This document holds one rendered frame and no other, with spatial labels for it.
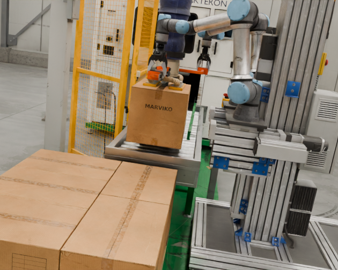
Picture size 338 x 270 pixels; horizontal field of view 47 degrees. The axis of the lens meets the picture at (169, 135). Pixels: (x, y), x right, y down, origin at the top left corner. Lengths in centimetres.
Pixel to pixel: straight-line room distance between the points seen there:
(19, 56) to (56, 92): 916
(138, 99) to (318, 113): 118
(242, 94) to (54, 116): 210
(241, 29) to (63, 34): 191
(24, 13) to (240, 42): 1105
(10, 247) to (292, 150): 144
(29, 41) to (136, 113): 1018
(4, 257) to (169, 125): 142
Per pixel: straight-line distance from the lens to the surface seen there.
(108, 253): 169
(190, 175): 281
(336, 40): 1205
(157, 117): 270
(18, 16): 1288
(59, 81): 361
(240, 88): 204
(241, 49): 207
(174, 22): 228
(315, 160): 248
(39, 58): 1247
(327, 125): 244
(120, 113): 354
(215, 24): 230
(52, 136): 373
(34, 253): 176
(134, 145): 313
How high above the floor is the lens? 145
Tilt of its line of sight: 14 degrees down
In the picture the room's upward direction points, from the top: 8 degrees clockwise
